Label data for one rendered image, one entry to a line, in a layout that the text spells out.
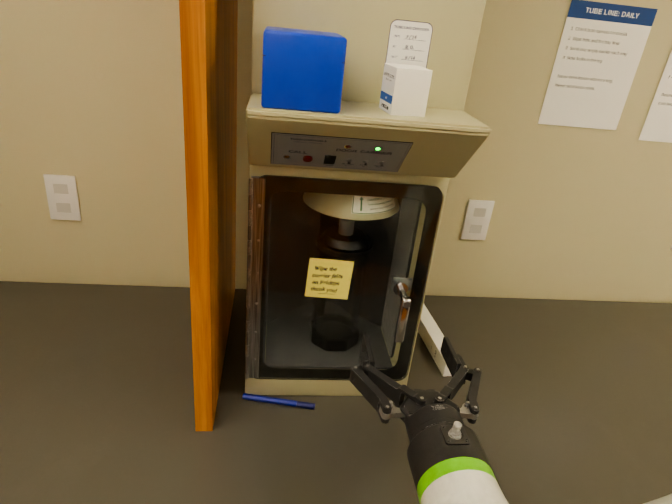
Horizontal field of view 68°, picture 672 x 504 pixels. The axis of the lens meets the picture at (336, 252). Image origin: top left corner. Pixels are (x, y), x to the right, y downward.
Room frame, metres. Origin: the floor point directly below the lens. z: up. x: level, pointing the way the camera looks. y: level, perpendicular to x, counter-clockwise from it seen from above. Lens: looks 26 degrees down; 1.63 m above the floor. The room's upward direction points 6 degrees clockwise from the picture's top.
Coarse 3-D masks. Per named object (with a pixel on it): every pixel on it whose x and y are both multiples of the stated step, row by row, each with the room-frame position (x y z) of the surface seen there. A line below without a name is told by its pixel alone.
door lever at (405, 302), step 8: (400, 288) 0.75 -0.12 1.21; (400, 296) 0.73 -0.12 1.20; (408, 296) 0.72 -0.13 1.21; (400, 304) 0.72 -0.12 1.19; (408, 304) 0.71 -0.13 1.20; (400, 312) 0.71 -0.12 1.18; (408, 312) 0.71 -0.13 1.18; (400, 320) 0.71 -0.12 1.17; (400, 328) 0.71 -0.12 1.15; (400, 336) 0.71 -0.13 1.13
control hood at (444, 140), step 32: (256, 96) 0.71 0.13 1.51; (256, 128) 0.64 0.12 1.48; (288, 128) 0.64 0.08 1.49; (320, 128) 0.64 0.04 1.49; (352, 128) 0.65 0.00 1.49; (384, 128) 0.65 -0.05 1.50; (416, 128) 0.65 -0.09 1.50; (448, 128) 0.66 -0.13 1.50; (480, 128) 0.67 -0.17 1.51; (256, 160) 0.70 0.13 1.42; (416, 160) 0.71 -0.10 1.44; (448, 160) 0.71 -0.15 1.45
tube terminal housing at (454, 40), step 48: (288, 0) 0.74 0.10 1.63; (336, 0) 0.75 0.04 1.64; (384, 0) 0.76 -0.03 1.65; (432, 0) 0.77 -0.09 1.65; (480, 0) 0.78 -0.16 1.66; (384, 48) 0.76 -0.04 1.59; (432, 48) 0.77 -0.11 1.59; (432, 96) 0.77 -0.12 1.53; (288, 384) 0.75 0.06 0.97; (336, 384) 0.76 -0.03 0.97
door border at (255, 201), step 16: (256, 192) 0.72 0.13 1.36; (256, 208) 0.72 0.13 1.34; (256, 224) 0.72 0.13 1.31; (256, 240) 0.72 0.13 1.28; (256, 256) 0.72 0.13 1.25; (256, 272) 0.72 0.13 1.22; (256, 288) 0.72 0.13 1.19; (256, 304) 0.72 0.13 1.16; (256, 320) 0.73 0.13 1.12; (256, 336) 0.73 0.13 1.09; (256, 352) 0.73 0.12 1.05; (256, 368) 0.73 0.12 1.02
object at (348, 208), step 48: (288, 192) 0.73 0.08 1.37; (336, 192) 0.74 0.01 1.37; (384, 192) 0.75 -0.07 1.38; (432, 192) 0.76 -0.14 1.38; (288, 240) 0.73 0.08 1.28; (336, 240) 0.74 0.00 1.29; (384, 240) 0.75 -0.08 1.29; (432, 240) 0.77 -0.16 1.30; (288, 288) 0.73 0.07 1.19; (384, 288) 0.76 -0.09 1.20; (288, 336) 0.73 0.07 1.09; (336, 336) 0.75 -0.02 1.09; (384, 336) 0.76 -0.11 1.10
